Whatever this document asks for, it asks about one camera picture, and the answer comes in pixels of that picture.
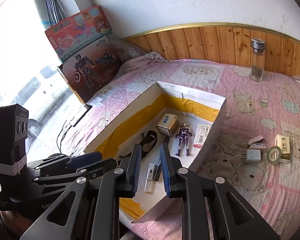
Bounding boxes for small brown cardboard box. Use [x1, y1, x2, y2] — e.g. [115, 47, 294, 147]
[157, 113, 179, 137]

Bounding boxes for dark superhero toy box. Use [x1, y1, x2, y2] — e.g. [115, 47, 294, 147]
[58, 36, 121, 103]

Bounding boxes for pink cartoon quilt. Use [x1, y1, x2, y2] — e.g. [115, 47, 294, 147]
[62, 52, 300, 239]

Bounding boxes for yellow tissue pack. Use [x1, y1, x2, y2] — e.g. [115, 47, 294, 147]
[275, 134, 290, 164]

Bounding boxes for black sunglasses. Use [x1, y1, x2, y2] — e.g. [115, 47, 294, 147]
[117, 130, 158, 167]

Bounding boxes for colourful toy box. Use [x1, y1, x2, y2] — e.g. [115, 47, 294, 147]
[45, 6, 113, 62]

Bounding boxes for glass tea bottle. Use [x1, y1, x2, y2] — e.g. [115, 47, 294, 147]
[250, 38, 266, 81]

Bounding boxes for purple silver action figure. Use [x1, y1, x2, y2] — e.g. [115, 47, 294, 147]
[175, 122, 192, 157]

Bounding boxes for white cardboard box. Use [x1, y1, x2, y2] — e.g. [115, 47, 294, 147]
[85, 82, 226, 224]

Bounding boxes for white plastic tube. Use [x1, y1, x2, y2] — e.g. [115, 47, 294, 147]
[144, 163, 157, 193]

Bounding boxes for black tracking camera left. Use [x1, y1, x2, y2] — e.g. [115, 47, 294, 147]
[0, 103, 29, 206]

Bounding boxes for green tape roll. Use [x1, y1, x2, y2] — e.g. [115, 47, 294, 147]
[267, 146, 282, 164]

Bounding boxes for white USB charger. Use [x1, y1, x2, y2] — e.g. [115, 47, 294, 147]
[241, 149, 261, 163]

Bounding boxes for red white flat pack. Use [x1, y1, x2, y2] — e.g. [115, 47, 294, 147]
[193, 124, 211, 148]

